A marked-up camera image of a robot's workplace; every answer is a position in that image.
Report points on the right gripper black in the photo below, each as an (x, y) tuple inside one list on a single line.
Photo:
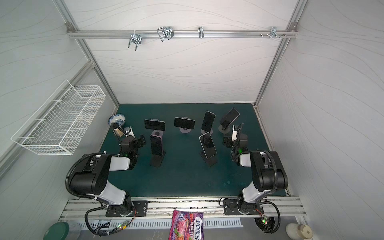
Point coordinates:
[(237, 135)]

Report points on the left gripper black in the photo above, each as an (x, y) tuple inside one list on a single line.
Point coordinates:
[(122, 135)]

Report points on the white-edged phone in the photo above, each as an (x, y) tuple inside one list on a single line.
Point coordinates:
[(208, 146)]

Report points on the purple phone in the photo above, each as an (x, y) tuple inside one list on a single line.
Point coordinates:
[(156, 145)]

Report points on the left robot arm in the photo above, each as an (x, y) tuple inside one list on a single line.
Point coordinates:
[(89, 176)]

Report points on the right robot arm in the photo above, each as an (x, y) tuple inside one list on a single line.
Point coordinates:
[(268, 175)]

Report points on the round stand of tilted phone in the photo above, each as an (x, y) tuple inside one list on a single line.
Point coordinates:
[(224, 130)]

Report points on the tilted far right phone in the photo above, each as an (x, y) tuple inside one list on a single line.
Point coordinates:
[(229, 118)]

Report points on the upright phone on round stand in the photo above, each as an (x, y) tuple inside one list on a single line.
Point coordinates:
[(208, 121)]

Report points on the far left landscape phone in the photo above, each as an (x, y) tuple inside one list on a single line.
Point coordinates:
[(156, 125)]

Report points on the landscape phone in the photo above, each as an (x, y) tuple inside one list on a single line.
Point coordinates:
[(156, 125), (184, 123)]

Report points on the round stand of upright phone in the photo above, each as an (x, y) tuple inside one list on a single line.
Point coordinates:
[(204, 132)]

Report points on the round stand far left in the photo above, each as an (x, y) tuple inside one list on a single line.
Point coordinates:
[(157, 133)]

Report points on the black stand right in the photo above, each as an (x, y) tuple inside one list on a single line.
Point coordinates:
[(209, 161)]

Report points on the black stand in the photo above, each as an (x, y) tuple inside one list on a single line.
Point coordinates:
[(156, 160), (209, 161)]

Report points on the black stand left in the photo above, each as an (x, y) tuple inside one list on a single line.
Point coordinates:
[(156, 160)]

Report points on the round stand of middle phone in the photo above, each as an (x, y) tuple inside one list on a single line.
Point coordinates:
[(185, 131)]

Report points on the middle landscape phone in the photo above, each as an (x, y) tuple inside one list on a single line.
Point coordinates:
[(184, 123)]

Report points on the blue white bowl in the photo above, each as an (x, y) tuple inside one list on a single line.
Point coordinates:
[(118, 119)]

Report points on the metal clamp left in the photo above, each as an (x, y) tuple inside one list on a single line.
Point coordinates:
[(135, 40)]

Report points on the metal clamp right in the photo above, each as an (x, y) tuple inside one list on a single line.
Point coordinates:
[(273, 34)]

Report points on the aluminium crossbar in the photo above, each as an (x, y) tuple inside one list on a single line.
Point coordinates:
[(179, 34)]

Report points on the metal clamp small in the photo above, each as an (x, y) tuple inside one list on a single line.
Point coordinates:
[(201, 32)]

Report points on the metal clamp middle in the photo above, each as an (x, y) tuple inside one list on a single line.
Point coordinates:
[(165, 33)]

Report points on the Fox's candy bag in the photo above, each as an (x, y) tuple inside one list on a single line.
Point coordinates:
[(187, 226)]

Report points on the green lid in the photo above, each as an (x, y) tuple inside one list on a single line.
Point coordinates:
[(58, 231)]

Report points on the white round container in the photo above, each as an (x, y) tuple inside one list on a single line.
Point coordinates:
[(299, 231)]

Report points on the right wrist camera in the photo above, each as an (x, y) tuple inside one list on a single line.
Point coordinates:
[(234, 133)]

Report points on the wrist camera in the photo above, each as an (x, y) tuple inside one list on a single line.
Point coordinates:
[(128, 131), (234, 133)]

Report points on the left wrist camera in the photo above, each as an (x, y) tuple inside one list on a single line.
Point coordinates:
[(128, 131)]

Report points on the white wire basket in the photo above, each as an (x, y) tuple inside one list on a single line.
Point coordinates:
[(57, 127)]

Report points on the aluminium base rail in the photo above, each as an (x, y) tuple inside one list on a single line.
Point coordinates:
[(212, 207)]

